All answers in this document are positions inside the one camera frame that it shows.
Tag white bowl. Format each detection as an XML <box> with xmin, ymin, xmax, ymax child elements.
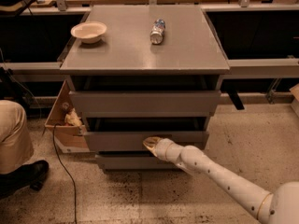
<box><xmin>71</xmin><ymin>21</ymin><xmax>107</xmax><ymax>44</ymax></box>

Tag silver soda can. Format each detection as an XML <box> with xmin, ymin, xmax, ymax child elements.
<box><xmin>149</xmin><ymin>19</ymin><xmax>165</xmax><ymax>45</ymax></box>

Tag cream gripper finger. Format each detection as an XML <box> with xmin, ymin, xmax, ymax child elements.
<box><xmin>143</xmin><ymin>136</ymin><xmax>162</xmax><ymax>157</ymax></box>

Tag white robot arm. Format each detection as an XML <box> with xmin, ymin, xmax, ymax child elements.
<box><xmin>143</xmin><ymin>136</ymin><xmax>299</xmax><ymax>224</ymax></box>

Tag cardboard box with items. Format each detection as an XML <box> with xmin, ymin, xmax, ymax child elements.
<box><xmin>45</xmin><ymin>81</ymin><xmax>90</xmax><ymax>153</ymax></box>

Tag black shoe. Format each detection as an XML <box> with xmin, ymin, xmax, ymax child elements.
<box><xmin>0</xmin><ymin>160</ymin><xmax>49</xmax><ymax>199</ymax></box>

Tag grey drawer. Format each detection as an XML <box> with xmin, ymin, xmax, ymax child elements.
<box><xmin>95</xmin><ymin>154</ymin><xmax>178</xmax><ymax>171</ymax></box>
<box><xmin>84</xmin><ymin>118</ymin><xmax>208</xmax><ymax>152</ymax></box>
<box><xmin>69</xmin><ymin>91</ymin><xmax>221</xmax><ymax>118</ymax></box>

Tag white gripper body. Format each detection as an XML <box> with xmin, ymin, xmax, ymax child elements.
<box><xmin>154</xmin><ymin>138</ymin><xmax>183</xmax><ymax>164</ymax></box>

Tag grey drawer cabinet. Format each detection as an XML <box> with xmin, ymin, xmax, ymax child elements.
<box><xmin>61</xmin><ymin>5</ymin><xmax>229</xmax><ymax>157</ymax></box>

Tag person leg beige trousers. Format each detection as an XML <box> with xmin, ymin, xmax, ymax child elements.
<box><xmin>0</xmin><ymin>100</ymin><xmax>34</xmax><ymax>175</ymax></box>

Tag grey top drawer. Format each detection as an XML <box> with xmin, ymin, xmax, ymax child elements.
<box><xmin>69</xmin><ymin>91</ymin><xmax>221</xmax><ymax>118</ymax></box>

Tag grey bottom drawer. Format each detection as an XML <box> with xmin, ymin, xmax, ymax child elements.
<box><xmin>95</xmin><ymin>154</ymin><xmax>178</xmax><ymax>171</ymax></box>

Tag black floor cable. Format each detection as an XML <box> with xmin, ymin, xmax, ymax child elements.
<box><xmin>51</xmin><ymin>123</ymin><xmax>78</xmax><ymax>224</ymax></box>

